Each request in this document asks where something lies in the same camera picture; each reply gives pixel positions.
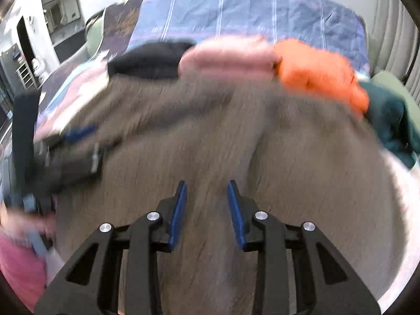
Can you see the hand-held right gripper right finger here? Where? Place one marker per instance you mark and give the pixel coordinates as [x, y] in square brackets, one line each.
[237, 216]

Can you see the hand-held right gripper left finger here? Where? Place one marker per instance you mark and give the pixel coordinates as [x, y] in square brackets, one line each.
[177, 216]

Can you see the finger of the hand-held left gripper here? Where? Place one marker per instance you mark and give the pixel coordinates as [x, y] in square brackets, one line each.
[80, 133]

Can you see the olive brown fleece jacket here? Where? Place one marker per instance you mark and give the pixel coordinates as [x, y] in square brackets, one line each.
[213, 137]

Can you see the person's left forearm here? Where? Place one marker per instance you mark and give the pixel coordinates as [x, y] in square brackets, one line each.
[19, 269]

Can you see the person's left hand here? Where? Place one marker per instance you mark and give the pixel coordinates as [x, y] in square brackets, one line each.
[29, 221]

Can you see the white cat statue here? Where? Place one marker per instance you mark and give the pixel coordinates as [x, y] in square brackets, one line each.
[37, 69]

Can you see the white shelf rack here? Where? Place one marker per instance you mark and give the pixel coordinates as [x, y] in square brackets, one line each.
[24, 75]

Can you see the dark grey cabinet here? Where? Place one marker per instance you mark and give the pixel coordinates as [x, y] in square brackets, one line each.
[70, 46]

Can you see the green quilted cushion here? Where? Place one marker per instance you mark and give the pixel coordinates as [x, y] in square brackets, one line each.
[94, 36]

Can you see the folded black jacket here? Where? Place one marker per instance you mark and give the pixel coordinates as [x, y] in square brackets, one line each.
[151, 59]

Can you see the dark door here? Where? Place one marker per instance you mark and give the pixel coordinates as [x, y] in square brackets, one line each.
[25, 42]

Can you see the dark floral quilt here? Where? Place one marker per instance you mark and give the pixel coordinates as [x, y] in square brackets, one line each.
[121, 26]

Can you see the folded pink jacket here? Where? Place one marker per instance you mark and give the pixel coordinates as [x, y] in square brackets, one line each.
[226, 57]

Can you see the pig printed plush blanket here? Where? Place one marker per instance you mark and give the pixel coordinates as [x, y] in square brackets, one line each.
[403, 220]

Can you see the folded orange puffer jacket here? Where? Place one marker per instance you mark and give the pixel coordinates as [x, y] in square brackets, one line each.
[315, 69]

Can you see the folded dark teal garment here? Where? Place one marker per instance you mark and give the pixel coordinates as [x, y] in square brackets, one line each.
[390, 118]

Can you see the blue plaid bed sheet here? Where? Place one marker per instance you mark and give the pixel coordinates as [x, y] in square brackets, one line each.
[246, 10]

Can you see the light green pillow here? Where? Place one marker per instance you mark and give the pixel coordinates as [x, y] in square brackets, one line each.
[393, 82]

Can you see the pleated grey curtain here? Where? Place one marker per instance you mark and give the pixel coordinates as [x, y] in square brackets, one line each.
[393, 13]

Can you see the wall mirror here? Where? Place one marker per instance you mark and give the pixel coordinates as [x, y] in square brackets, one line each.
[62, 11]

